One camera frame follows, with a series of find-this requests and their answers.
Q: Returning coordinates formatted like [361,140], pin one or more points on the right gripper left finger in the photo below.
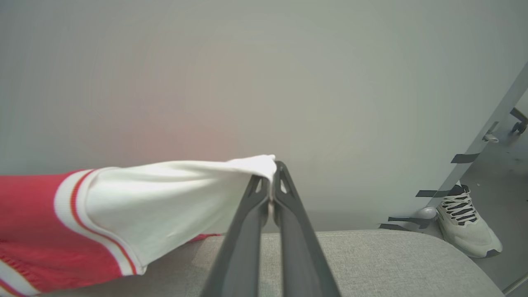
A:
[239,255]

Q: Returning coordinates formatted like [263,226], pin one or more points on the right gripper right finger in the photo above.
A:
[303,260]

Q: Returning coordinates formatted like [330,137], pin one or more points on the red and white t-shirt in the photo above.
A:
[165,206]

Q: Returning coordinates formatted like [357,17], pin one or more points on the grey fabric sofa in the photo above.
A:
[392,268]

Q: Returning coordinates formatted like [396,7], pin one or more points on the black tape strip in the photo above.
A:
[412,221]
[465,158]
[392,227]
[431,193]

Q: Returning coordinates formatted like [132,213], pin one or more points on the round grey panel foot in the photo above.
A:
[426,212]

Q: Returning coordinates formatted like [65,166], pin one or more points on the white sneaker black laces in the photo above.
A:
[466,231]

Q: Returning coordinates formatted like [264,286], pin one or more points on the white partition panel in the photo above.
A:
[288,82]

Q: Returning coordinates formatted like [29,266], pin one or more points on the thin white rod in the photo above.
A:
[515,284]

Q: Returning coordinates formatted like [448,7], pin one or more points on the black caster wheel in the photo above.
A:
[519,123]

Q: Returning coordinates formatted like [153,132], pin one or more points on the grey aluminium panel post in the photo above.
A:
[508,103]

